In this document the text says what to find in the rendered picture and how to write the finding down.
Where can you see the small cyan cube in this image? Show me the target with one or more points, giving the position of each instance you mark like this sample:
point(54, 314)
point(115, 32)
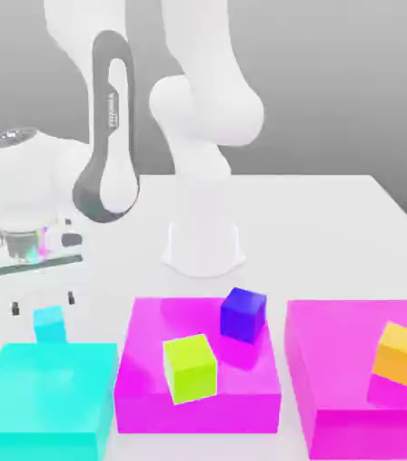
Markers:
point(49, 324)

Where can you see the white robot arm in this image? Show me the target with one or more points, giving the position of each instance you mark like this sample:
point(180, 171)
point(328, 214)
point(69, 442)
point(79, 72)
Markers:
point(203, 108)

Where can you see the small lime green cube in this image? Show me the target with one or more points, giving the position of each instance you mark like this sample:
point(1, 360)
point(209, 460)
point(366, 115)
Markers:
point(190, 369)

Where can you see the large magenta box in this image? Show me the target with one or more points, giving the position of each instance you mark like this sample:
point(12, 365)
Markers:
point(142, 360)
point(336, 360)

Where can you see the large cyan box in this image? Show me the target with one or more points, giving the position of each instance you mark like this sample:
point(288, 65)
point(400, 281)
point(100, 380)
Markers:
point(41, 399)

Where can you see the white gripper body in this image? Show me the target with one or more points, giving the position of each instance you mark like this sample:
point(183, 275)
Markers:
point(34, 268)

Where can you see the small orange cube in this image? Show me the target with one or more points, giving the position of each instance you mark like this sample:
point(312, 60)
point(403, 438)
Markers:
point(399, 354)

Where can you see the small blue cube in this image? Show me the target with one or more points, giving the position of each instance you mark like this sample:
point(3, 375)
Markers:
point(242, 315)

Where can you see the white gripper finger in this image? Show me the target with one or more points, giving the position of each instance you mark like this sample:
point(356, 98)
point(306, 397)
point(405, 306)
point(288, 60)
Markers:
point(70, 297)
point(15, 308)

